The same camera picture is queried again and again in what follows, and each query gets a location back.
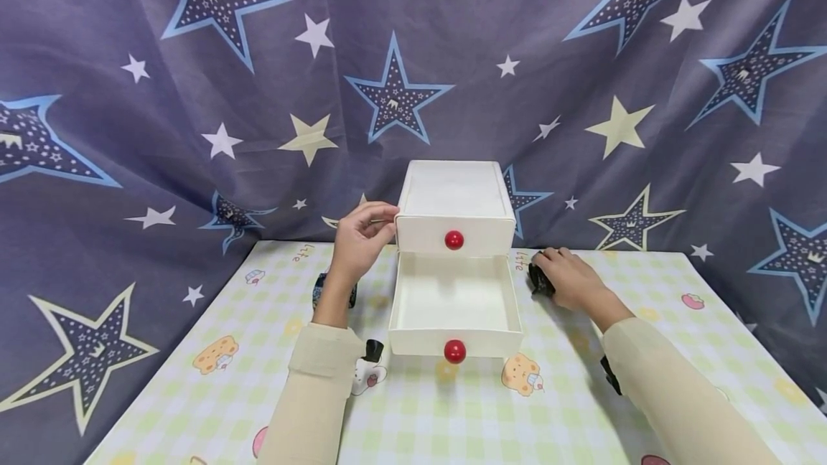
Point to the person's right hand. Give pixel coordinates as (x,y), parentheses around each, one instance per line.
(575,282)

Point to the person's left hand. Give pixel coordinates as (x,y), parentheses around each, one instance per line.
(352,250)

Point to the person's right fingers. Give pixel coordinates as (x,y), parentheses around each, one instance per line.
(548,258)

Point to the small black object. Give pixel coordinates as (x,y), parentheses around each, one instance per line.
(538,283)

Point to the white two-drawer cabinet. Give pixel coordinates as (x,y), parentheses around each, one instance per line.
(452,189)

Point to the person's left forearm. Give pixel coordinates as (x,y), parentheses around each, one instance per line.
(316,393)

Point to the person's right forearm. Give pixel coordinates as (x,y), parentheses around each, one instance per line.
(672,393)

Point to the white open drawer red knob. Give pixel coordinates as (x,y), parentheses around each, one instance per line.
(452,300)

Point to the white closed drawer red knob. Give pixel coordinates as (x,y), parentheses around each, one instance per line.
(420,234)

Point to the dark patterned object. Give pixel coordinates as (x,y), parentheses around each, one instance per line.
(318,291)

